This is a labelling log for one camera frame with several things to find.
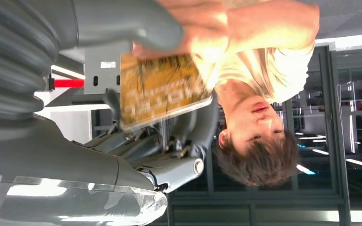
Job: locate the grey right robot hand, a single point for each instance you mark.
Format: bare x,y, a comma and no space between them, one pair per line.
59,156

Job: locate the person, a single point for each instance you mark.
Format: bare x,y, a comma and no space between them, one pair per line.
256,109

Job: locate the clear plastic film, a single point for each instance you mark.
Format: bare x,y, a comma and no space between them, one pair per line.
74,215

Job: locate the red barrier strip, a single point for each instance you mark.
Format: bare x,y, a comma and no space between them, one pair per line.
68,83

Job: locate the grey metal sign panel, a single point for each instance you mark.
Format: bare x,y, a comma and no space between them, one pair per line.
103,78

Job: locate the white ledge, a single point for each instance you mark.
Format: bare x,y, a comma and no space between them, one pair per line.
349,42

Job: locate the dark glass partition frame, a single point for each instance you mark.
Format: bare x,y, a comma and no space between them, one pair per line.
333,124

